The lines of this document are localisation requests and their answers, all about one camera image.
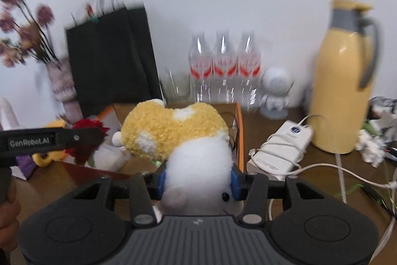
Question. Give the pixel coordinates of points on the clear water bottle red label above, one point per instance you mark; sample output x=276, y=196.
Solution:
x=201, y=72
x=248, y=72
x=224, y=69

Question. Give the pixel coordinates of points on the red artificial flower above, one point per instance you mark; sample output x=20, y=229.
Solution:
x=86, y=125

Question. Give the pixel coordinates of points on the white power bank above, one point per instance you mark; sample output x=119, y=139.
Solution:
x=279, y=150

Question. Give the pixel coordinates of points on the purple tissue pack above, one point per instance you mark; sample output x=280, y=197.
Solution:
x=26, y=167

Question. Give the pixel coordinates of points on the white detergent bottle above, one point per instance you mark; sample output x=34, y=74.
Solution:
x=7, y=114

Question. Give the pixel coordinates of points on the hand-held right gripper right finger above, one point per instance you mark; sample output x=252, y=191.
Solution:
x=236, y=182

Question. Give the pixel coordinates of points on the yellow thermos jug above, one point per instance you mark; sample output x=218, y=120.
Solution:
x=341, y=88

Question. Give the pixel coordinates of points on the black paper bag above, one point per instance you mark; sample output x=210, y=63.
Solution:
x=111, y=66

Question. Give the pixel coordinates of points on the dried pink flowers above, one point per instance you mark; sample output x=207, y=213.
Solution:
x=28, y=32

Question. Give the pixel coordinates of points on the orange cardboard box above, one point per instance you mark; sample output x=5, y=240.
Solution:
x=238, y=134

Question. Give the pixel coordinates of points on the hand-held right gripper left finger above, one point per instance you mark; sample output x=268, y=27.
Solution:
x=160, y=179

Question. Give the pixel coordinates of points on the yellow mug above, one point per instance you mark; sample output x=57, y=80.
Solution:
x=46, y=158

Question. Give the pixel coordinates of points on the yellow and white plush toy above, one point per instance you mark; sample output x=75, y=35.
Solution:
x=173, y=131

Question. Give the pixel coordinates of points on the glass cup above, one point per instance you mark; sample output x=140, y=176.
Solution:
x=178, y=88

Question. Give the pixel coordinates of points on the white power strip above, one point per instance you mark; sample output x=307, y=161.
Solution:
x=372, y=150

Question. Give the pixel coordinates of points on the black neckband earphones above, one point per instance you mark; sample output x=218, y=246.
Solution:
x=380, y=198

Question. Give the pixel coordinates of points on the person's left hand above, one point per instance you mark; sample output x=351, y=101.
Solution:
x=7, y=221

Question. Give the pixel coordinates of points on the mottled pink vase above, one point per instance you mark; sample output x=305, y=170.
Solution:
x=63, y=88

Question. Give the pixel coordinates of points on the white robot speaker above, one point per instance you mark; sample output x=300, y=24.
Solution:
x=276, y=88

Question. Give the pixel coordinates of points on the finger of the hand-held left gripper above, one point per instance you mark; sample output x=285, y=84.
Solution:
x=82, y=137

